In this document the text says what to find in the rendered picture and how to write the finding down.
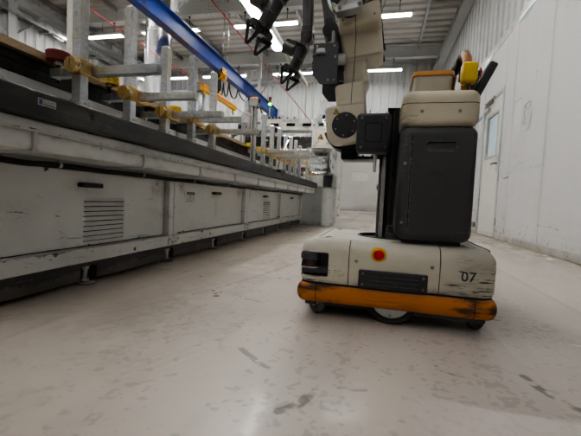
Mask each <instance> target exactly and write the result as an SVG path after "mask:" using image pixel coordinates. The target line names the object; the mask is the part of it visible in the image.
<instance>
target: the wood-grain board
mask: <svg viewBox="0 0 581 436"><path fill-rule="evenodd" d="M0 45H2V46H4V47H6V48H9V49H12V50H14V51H16V52H18V53H20V54H23V55H26V56H28V57H30V58H32V59H35V60H37V61H40V62H42V63H45V64H47V65H49V66H51V67H55V68H56V66H55V65H54V64H53V63H50V62H48V61H46V60H45V53H44V52H42V51H40V50H38V49H36V48H32V47H30V46H29V45H27V44H25V43H22V42H19V41H18V40H15V39H13V38H11V37H9V36H7V35H4V34H2V33H0ZM117 90H118V87H113V88H111V92H113V93H117ZM157 106H160V105H158V104H157V103H155V102H154V103H149V106H148V107H149V108H152V109H154V110H155V109H156V107H157ZM222 138H224V139H225V140H228V141H230V142H232V143H235V144H238V145H240V146H242V147H245V148H247V149H249V148H248V147H246V144H245V143H243V142H240V141H239V140H237V139H235V138H231V137H229V136H227V135H222ZM249 150H250V149H249Z"/></svg>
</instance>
